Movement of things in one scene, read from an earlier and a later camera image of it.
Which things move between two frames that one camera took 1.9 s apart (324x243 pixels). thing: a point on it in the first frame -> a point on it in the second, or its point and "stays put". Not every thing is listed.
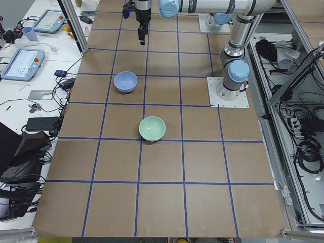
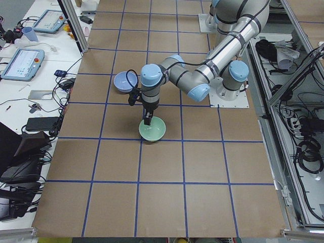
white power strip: [296, 127] stays put
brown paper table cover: [142, 153] stays put
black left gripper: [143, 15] -> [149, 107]
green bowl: [152, 128] stays put
